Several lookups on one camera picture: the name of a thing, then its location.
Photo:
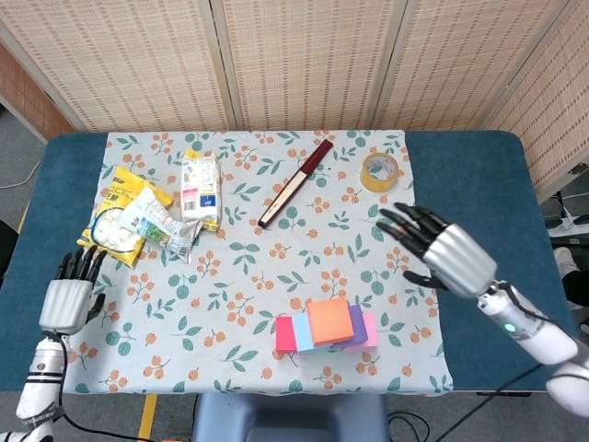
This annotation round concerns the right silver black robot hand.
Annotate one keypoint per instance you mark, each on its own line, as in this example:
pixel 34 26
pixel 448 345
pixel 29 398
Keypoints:
pixel 455 260

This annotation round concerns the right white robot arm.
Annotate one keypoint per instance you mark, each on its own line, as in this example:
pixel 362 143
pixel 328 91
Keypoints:
pixel 538 340

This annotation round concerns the orange block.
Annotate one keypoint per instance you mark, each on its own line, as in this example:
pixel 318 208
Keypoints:
pixel 329 320

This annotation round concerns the white shoe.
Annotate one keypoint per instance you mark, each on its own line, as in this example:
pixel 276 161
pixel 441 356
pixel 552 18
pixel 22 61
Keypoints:
pixel 563 260

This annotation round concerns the dark red folded fan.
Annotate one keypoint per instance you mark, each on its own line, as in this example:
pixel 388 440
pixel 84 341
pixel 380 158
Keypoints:
pixel 294 184

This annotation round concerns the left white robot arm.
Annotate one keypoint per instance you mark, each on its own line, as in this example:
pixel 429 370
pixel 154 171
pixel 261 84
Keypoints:
pixel 39 387

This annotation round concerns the crumpled white green snack bag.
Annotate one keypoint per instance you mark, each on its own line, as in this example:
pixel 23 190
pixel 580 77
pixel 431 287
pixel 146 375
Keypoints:
pixel 156 221

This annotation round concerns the hot pink block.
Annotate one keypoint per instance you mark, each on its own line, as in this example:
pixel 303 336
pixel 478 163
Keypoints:
pixel 284 333

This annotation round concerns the yellow marshmallow snack bag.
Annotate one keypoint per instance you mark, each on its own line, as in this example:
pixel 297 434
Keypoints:
pixel 117 182

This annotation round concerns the white snack bag blue label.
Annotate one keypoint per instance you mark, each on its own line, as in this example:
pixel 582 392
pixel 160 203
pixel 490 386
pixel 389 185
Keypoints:
pixel 198 184

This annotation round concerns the yellow floor tape strip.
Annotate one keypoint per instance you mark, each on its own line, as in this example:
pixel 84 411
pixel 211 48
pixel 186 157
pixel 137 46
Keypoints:
pixel 147 419

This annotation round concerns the bamboo folding screen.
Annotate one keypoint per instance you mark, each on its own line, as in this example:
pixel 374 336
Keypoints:
pixel 299 60

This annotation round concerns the flat yellow snack bag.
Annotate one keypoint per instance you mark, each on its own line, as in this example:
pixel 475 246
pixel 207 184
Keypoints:
pixel 209 225

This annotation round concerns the light pink block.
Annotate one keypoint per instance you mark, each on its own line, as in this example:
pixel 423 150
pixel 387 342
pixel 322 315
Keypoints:
pixel 370 333

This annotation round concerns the floral fruit print tablecloth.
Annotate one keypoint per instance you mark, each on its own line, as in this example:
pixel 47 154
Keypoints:
pixel 230 276

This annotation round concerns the purple block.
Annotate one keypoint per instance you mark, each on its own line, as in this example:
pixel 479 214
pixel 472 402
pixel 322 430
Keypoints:
pixel 358 327

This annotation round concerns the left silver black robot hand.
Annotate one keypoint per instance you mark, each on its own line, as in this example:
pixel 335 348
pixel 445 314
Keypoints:
pixel 66 304

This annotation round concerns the yellow packing tape roll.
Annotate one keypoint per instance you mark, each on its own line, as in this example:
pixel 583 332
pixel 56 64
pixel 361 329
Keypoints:
pixel 368 182

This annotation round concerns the light blue block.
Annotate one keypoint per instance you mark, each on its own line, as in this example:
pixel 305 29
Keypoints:
pixel 301 333

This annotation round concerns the blue grey robot base seat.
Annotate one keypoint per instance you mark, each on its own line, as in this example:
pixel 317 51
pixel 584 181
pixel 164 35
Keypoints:
pixel 285 414

